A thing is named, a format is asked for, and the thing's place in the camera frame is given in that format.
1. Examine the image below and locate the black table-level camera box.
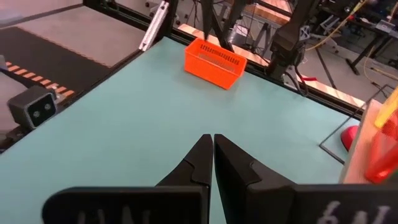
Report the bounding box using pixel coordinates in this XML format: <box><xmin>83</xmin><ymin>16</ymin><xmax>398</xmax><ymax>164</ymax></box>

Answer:
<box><xmin>6</xmin><ymin>85</ymin><xmax>58</xmax><ymax>131</ymax></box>

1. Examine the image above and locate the black aluminium rig frame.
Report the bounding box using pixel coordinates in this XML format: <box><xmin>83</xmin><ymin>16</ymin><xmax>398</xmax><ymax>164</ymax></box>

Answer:
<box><xmin>82</xmin><ymin>0</ymin><xmax>366</xmax><ymax>121</ymax></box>

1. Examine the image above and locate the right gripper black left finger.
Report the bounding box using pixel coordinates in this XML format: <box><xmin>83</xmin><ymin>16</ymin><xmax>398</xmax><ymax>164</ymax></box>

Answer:
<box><xmin>42</xmin><ymin>133</ymin><xmax>214</xmax><ymax>224</ymax></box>

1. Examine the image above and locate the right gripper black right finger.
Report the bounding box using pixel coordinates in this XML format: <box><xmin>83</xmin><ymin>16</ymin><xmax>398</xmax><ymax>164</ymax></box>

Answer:
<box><xmin>213</xmin><ymin>133</ymin><xmax>398</xmax><ymax>224</ymax></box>

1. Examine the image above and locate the dark metal desk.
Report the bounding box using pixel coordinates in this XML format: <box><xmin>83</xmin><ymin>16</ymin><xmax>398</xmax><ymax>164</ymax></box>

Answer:
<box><xmin>320</xmin><ymin>0</ymin><xmax>398</xmax><ymax>75</ymax></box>

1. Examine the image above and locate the teal table mat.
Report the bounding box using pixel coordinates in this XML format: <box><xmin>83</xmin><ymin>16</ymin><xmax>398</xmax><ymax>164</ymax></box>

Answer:
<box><xmin>0</xmin><ymin>36</ymin><xmax>361</xmax><ymax>224</ymax></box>

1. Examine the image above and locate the black hazard-striped floor mat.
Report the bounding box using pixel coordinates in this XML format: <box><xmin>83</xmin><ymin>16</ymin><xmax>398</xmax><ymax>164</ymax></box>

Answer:
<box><xmin>0</xmin><ymin>26</ymin><xmax>137</xmax><ymax>103</ymax></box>

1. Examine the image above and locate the black-legged white shelf table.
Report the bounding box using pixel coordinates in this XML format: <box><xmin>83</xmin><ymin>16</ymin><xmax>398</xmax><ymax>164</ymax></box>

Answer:
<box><xmin>319</xmin><ymin>83</ymin><xmax>398</xmax><ymax>185</ymax></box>

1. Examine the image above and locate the yellow plastic basket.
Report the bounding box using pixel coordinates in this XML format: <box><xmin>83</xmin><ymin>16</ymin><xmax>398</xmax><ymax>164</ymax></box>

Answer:
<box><xmin>374</xmin><ymin>95</ymin><xmax>398</xmax><ymax>129</ymax></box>

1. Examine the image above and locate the silver aluminium extrusion bar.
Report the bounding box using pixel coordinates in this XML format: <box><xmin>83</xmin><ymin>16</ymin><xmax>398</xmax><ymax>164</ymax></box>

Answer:
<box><xmin>139</xmin><ymin>0</ymin><xmax>170</xmax><ymax>52</ymax></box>

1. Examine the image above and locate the orange plastic basket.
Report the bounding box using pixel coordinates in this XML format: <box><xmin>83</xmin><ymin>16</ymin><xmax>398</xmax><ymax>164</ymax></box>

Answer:
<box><xmin>183</xmin><ymin>37</ymin><xmax>248</xmax><ymax>90</ymax></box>
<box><xmin>365</xmin><ymin>111</ymin><xmax>398</xmax><ymax>184</ymax></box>

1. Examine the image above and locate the red desk lamp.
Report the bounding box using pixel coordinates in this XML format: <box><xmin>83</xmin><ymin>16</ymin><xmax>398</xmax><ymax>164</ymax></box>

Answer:
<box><xmin>341</xmin><ymin>125</ymin><xmax>360</xmax><ymax>152</ymax></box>

